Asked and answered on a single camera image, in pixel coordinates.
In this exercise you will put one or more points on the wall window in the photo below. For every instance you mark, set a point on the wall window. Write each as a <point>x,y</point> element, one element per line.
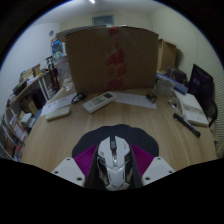
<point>103,20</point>

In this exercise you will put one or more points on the clear plastic container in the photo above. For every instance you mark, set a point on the clear plastic container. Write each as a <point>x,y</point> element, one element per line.
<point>165,88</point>

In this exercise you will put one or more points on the black office chair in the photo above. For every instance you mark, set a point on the black office chair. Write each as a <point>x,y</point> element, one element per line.
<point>201,86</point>

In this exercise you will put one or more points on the dark grey scalloped mouse pad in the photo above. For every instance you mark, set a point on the dark grey scalloped mouse pad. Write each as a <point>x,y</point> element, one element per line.
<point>140,136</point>

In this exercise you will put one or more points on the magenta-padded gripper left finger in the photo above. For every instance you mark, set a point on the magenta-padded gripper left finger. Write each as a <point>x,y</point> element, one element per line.
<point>68,170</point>

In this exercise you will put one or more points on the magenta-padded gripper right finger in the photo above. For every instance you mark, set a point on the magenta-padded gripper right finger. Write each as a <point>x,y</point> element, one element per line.
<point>158,170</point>

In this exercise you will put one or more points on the white and grey computer mouse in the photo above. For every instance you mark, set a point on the white and grey computer mouse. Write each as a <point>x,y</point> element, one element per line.
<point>114,163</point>

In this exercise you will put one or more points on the large brown cardboard box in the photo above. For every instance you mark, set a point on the large brown cardboard box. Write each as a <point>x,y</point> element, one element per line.
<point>96,60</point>

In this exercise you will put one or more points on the ceiling light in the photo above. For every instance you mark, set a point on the ceiling light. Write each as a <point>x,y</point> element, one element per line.
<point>92,1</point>

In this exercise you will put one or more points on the round wall clock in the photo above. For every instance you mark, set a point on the round wall clock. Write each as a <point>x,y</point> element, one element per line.
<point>51,33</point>

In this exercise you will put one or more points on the white book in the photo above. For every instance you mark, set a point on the white book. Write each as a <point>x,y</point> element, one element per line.
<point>195,110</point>

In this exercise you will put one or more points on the black marker pen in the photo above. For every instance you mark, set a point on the black marker pen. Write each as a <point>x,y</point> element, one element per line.
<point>186,124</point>

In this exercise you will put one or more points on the blue book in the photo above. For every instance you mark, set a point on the blue book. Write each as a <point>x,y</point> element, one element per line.
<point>176,85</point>

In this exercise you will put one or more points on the shelf unit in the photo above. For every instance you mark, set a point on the shelf unit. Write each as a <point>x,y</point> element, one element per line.
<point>20,110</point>

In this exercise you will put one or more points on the tall open cardboard box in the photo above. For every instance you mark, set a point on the tall open cardboard box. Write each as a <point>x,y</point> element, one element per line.
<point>167,55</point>

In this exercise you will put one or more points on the small dark brown object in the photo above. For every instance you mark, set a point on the small dark brown object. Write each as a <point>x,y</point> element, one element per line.
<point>151,97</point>

